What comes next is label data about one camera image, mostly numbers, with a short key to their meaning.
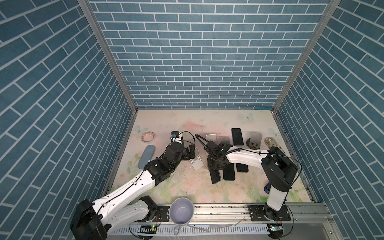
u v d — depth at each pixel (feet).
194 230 2.11
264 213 2.18
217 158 2.17
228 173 2.81
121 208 1.45
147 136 3.43
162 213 2.38
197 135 2.63
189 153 2.28
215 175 2.85
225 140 3.22
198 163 2.93
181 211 2.43
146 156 3.01
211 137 2.99
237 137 3.44
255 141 3.13
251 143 3.16
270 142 3.24
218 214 2.47
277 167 1.65
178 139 2.22
